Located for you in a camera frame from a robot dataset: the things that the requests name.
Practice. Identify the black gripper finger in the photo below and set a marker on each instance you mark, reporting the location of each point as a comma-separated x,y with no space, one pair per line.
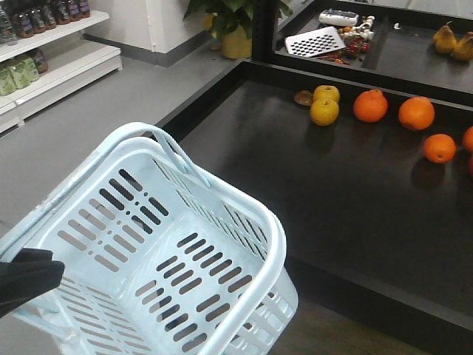
31,273

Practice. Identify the light blue plastic basket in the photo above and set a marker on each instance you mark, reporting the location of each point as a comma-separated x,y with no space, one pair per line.
160,256

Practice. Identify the orange behind apples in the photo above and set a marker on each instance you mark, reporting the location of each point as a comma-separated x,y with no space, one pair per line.
467,140

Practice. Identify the white supermarket shelf unit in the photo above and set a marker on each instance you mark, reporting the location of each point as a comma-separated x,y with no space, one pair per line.
73,62

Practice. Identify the potted green plant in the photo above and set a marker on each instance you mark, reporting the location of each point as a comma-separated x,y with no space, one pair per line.
229,22

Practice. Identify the brown mushroom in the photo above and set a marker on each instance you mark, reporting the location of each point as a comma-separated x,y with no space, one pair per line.
303,98

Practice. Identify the yellow apple front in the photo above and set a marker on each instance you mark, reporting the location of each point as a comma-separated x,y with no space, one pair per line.
324,112

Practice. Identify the yellow apple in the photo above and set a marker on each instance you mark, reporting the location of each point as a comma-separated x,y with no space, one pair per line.
324,112
326,92

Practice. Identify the yellow apple rear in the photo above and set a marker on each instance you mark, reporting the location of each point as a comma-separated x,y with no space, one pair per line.
326,92

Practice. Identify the black wooden produce stand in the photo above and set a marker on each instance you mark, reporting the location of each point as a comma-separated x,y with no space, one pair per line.
374,230

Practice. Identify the white perforated board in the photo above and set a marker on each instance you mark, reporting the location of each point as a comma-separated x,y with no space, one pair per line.
315,42

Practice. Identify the orange with knob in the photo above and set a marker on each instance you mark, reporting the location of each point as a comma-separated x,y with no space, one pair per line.
370,106

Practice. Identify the white electronic device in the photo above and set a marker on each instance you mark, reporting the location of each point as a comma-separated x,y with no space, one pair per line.
338,17

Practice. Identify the pile of small red fruits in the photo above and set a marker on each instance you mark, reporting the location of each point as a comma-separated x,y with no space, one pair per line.
355,48

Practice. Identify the white plastic fittings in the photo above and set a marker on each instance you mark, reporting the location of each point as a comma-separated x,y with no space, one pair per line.
364,30

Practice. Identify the round orange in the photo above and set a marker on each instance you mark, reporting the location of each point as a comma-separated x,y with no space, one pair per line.
416,113

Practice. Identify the small orange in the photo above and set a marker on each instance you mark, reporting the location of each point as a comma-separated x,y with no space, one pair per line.
439,148

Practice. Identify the brown yellow pear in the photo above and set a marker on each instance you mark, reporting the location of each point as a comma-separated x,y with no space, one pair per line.
444,39
463,49

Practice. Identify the black upright rack post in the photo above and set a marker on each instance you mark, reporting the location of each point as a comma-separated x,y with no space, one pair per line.
264,27

